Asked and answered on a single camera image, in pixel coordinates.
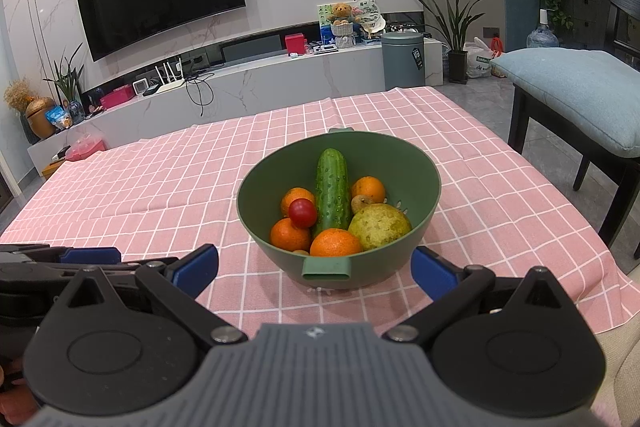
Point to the grey trash can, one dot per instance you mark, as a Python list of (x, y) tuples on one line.
[(402, 62)]

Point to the dark drawer cabinet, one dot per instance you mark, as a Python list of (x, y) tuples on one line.
[(590, 7)]

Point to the long-leaf potted plant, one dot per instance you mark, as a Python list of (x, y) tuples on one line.
[(457, 67)]

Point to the black wooden chair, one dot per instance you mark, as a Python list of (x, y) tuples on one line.
[(617, 207)]

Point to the white marble tv cabinet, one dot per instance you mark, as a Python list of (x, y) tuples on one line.
[(280, 82)]

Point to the green colander bowl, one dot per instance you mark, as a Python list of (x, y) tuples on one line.
[(400, 167)]

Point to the magenta box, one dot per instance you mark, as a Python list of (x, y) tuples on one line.
[(117, 98)]

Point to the illustrated picture board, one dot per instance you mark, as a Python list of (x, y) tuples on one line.
[(367, 9)]

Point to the white plastic bag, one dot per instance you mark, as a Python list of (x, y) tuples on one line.
[(480, 64)]

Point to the dried flower bunch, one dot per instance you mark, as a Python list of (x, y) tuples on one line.
[(17, 94)]

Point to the pink plastic container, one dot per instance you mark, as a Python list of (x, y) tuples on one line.
[(85, 149)]

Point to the white router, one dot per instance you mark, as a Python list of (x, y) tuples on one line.
[(167, 82)]

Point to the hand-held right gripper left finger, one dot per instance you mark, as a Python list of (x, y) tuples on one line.
[(197, 267)]

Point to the red orange package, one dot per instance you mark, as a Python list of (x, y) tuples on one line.
[(495, 44)]

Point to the brown teddy bear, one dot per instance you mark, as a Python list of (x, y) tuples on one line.
[(342, 14)]

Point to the red tomato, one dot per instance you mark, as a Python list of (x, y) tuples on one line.
[(302, 213)]

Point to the green plant in blue vase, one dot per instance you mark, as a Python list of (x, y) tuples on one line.
[(75, 109)]

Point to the pink checked tablecloth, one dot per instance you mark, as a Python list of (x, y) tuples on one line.
[(150, 187)]

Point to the orange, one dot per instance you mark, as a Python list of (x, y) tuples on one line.
[(335, 244), (295, 198), (289, 236), (370, 189)]

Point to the large blue water jug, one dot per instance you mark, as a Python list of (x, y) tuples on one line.
[(542, 38)]

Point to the small white clock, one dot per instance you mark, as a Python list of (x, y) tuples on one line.
[(141, 85)]

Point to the red box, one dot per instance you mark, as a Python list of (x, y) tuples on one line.
[(295, 44)]

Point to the wooden box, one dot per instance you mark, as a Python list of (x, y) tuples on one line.
[(54, 167)]

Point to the light blue seat cushion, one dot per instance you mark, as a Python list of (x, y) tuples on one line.
[(565, 92)]

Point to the blue snack bag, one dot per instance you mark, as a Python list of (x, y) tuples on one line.
[(59, 118)]

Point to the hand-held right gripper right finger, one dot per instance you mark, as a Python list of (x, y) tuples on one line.
[(432, 272)]

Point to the gold vase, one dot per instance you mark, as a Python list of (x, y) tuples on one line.
[(40, 119)]

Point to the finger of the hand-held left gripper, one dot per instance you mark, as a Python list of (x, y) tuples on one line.
[(90, 255), (35, 271)]

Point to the green cucumber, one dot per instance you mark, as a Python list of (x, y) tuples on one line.
[(332, 187)]

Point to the yellow-green pear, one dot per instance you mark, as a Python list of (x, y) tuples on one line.
[(380, 227)]

